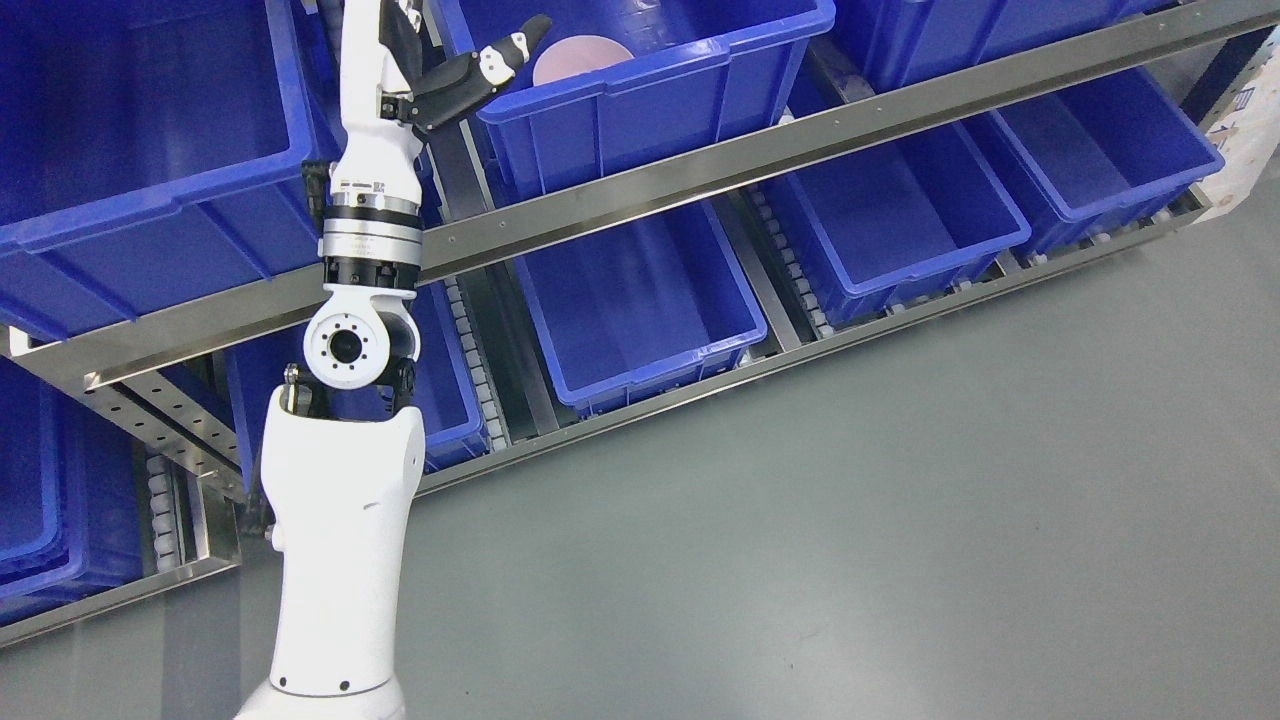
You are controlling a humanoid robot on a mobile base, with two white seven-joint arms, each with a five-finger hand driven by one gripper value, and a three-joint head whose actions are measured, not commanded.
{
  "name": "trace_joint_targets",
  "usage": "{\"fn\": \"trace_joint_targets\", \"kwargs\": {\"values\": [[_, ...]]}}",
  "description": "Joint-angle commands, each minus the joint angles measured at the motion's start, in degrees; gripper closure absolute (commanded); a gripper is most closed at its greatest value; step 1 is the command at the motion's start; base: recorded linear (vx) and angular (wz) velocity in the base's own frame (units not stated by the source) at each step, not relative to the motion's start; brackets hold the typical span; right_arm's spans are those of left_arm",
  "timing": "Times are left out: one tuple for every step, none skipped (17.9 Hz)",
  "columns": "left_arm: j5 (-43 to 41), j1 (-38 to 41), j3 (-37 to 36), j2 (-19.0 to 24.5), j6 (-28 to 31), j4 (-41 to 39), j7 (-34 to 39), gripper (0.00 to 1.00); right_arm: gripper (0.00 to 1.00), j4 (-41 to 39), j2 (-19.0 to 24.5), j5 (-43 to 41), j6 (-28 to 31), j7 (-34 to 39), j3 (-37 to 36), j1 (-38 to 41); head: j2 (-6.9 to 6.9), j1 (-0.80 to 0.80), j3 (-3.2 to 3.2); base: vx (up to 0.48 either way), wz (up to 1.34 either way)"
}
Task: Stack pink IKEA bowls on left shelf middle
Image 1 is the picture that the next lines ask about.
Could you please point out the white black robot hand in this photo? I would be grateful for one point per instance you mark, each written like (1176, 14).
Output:
(391, 99)

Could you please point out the pink bowl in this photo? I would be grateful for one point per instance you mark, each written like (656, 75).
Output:
(576, 55)

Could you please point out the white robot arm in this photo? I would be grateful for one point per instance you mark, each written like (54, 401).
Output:
(342, 453)

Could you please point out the blue bin upper middle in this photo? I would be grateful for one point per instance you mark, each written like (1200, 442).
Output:
(700, 72)

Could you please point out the blue bin lower middle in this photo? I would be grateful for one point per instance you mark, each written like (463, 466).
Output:
(639, 309)

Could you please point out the steel shelf rack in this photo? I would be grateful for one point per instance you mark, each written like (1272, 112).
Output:
(116, 371)

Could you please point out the blue bin upper left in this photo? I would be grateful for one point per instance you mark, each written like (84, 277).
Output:
(152, 153)

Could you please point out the blue bin far left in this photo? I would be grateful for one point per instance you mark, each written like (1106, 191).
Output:
(70, 523)

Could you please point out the blue bin upper right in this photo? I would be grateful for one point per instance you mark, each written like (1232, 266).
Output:
(899, 43)

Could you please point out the blue bin lower far right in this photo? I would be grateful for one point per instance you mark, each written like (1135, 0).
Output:
(1091, 158)

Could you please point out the white sign board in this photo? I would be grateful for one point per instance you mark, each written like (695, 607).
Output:
(1246, 137)

